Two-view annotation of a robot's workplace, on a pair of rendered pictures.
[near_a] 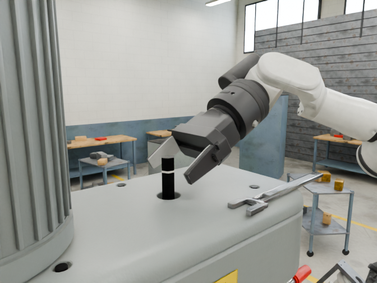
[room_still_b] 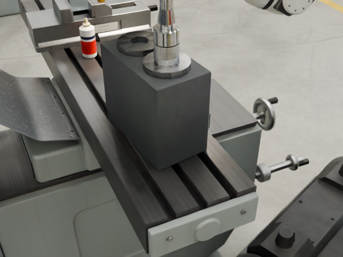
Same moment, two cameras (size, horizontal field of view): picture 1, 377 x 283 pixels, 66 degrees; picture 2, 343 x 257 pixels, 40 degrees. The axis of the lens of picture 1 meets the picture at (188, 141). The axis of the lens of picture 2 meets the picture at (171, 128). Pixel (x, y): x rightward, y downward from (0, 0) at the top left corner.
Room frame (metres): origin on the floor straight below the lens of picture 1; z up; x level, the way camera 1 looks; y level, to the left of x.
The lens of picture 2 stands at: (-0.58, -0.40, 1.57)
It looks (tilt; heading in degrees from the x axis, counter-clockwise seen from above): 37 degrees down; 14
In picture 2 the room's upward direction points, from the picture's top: straight up
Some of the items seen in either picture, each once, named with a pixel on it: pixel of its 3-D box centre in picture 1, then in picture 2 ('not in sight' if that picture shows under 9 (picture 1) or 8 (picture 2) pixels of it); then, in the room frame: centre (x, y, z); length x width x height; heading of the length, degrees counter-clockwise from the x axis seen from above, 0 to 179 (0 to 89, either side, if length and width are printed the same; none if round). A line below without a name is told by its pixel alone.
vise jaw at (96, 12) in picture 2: not in sight; (96, 2); (0.65, 0.14, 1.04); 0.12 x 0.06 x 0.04; 37
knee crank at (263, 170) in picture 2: not in sight; (282, 165); (0.66, -0.47, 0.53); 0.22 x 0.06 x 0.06; 129
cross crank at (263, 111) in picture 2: not in sight; (254, 116); (0.75, -0.35, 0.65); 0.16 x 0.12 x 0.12; 129
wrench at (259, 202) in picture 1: (285, 188); not in sight; (0.45, -0.16, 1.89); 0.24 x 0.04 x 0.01; 132
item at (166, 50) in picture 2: not in sight; (166, 46); (0.16, -0.20, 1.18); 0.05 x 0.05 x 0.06
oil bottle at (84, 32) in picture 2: not in sight; (88, 36); (0.50, 0.11, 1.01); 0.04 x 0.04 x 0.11
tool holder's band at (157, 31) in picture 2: not in sight; (166, 29); (0.16, -0.20, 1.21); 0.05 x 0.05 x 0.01
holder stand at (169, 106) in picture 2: not in sight; (153, 94); (0.20, -0.17, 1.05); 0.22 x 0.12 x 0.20; 48
